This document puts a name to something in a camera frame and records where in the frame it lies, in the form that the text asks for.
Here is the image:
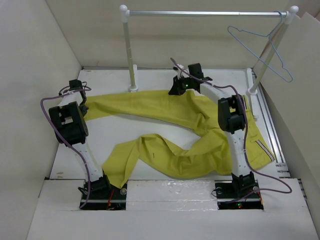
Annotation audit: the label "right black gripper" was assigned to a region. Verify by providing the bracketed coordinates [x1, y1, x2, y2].
[169, 73, 195, 95]

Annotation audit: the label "yellow trousers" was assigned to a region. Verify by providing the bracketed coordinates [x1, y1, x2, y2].
[83, 89, 276, 190]

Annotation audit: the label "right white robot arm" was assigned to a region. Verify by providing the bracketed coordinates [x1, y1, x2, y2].
[169, 58, 257, 200]

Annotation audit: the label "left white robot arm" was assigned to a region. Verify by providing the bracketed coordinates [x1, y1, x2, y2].
[48, 79, 112, 200]

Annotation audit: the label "white and metal clothes rack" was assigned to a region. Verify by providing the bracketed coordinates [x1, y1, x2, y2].
[118, 3, 299, 121]

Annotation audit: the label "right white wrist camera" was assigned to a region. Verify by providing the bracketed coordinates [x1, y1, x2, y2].
[172, 65, 189, 79]

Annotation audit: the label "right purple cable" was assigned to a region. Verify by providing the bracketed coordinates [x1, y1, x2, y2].
[170, 57, 293, 203]

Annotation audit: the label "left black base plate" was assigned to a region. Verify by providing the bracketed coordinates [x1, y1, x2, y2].
[78, 180, 127, 211]

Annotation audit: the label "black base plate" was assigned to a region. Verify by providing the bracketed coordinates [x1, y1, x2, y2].
[211, 181, 264, 210]
[78, 180, 127, 211]

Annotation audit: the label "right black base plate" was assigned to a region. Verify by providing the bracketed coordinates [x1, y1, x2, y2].
[211, 181, 264, 210]

